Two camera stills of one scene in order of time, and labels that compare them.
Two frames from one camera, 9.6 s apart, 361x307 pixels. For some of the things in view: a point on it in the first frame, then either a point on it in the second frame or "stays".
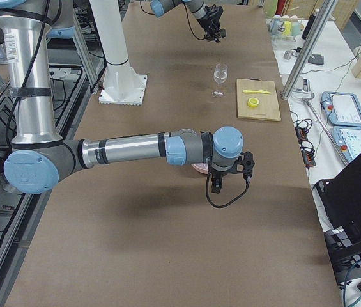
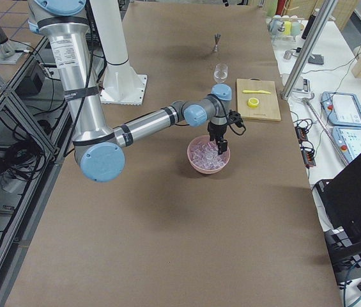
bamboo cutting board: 268,109 stays
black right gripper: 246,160 to 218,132
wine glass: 220,74 stays
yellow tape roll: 253,102 stays
